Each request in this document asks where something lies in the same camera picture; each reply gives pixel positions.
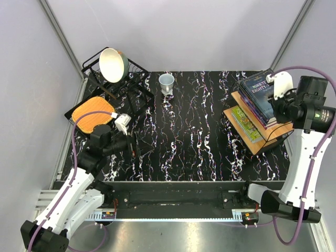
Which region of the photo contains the lime green cartoon book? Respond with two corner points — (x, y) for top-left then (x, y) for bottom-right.
(231, 106), (263, 143)

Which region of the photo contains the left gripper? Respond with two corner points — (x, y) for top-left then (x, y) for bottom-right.
(103, 126), (154, 158)

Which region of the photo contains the black wire dish rack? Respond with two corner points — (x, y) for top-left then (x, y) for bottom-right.
(65, 50), (154, 124)

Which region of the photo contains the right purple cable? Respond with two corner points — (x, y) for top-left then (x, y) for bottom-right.
(217, 65), (336, 246)

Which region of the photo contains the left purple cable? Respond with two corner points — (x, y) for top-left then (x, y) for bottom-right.
(27, 110), (118, 252)

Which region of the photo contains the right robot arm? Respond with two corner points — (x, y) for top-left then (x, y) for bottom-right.
(238, 71), (335, 223)

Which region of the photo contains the dark blue galaxy book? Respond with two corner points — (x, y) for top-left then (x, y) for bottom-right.
(238, 90), (277, 129)

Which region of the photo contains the white green bowl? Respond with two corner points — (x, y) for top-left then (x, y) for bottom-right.
(99, 48), (129, 83)

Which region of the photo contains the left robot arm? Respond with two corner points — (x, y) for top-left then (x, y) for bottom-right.
(20, 124), (141, 251)

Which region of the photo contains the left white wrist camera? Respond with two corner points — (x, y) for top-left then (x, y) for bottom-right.
(111, 112), (131, 135)

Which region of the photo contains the wooden wire shelf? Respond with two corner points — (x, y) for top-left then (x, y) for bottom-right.
(224, 91), (293, 155)

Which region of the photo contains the blue 1984 book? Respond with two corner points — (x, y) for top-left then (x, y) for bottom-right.
(238, 68), (274, 119)

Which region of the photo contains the woven orange mat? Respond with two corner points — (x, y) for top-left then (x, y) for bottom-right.
(71, 96), (116, 134)

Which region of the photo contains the grey mug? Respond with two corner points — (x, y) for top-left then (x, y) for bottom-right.
(159, 73), (175, 95)

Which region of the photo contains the black moon and sixpence book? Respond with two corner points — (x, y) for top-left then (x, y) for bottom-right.
(237, 81), (277, 128)

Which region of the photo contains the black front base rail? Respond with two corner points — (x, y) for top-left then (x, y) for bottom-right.
(110, 181), (261, 222)

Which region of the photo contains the purple cable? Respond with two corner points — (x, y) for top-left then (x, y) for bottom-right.
(217, 65), (336, 246)
(27, 110), (118, 252)

